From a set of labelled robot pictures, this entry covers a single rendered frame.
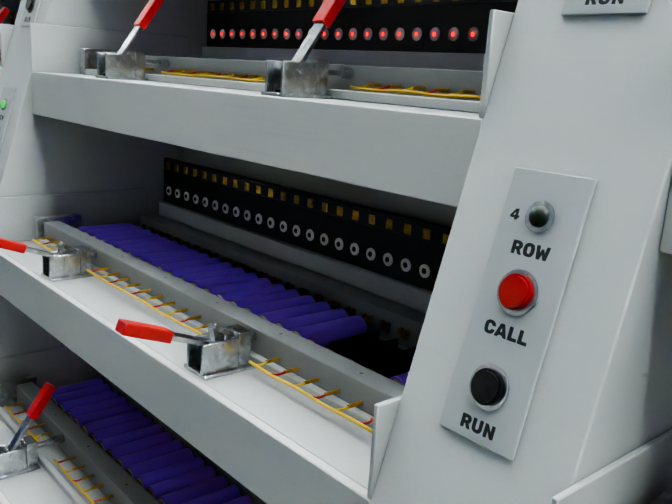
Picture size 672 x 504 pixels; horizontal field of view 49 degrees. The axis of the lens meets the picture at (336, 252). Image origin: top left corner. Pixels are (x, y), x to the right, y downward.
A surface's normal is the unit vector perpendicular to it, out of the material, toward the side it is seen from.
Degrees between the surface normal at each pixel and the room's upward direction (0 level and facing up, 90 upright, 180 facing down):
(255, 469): 107
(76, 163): 90
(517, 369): 90
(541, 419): 90
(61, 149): 90
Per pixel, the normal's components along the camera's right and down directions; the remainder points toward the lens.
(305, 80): 0.65, 0.22
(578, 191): -0.70, -0.18
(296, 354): -0.75, 0.11
